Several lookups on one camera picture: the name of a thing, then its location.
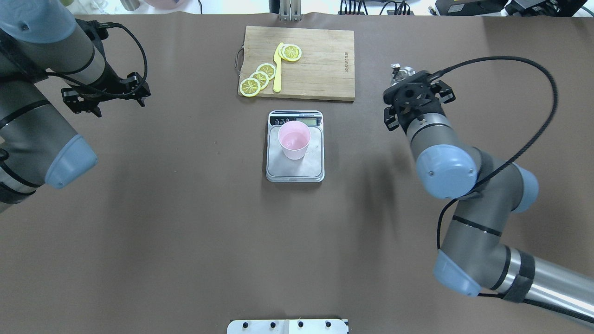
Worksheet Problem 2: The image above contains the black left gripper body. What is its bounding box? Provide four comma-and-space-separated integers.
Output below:
77, 65, 127, 103

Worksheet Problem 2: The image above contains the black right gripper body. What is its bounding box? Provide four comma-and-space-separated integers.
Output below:
399, 100, 446, 135

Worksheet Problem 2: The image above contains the pink plastic cup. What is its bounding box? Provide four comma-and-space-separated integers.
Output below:
278, 121, 310, 160

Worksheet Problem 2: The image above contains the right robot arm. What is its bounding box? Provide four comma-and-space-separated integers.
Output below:
383, 75, 593, 327

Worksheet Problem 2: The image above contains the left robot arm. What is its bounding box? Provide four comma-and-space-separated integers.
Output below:
0, 0, 150, 211

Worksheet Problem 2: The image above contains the silver kitchen scale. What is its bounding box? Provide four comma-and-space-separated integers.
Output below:
265, 110, 325, 183

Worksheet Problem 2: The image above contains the lemon slice near board end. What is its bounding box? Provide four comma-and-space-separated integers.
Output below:
238, 77, 261, 97

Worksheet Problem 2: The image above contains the yellow plastic knife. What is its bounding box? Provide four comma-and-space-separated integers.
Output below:
273, 42, 284, 93

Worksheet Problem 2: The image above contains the middle lemon slice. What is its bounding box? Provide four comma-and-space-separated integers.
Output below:
250, 71, 270, 90

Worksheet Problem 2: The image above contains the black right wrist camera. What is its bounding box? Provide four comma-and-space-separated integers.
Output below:
382, 71, 440, 118

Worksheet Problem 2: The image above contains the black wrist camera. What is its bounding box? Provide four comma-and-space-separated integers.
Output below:
76, 19, 110, 41
382, 71, 440, 118

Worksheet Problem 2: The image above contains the black left camera cable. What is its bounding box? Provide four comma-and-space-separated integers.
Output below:
46, 22, 149, 99

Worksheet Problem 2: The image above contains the black camera cable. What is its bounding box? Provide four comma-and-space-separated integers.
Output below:
429, 56, 594, 321
46, 22, 149, 99

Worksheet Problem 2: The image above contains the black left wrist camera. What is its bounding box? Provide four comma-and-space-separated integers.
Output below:
76, 19, 110, 41

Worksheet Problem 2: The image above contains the black right camera cable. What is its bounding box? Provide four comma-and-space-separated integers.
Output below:
429, 56, 594, 321

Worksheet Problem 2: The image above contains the aluminium frame post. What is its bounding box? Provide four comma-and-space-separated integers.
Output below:
278, 0, 303, 22

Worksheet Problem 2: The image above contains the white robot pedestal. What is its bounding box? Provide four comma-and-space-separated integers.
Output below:
226, 319, 350, 334

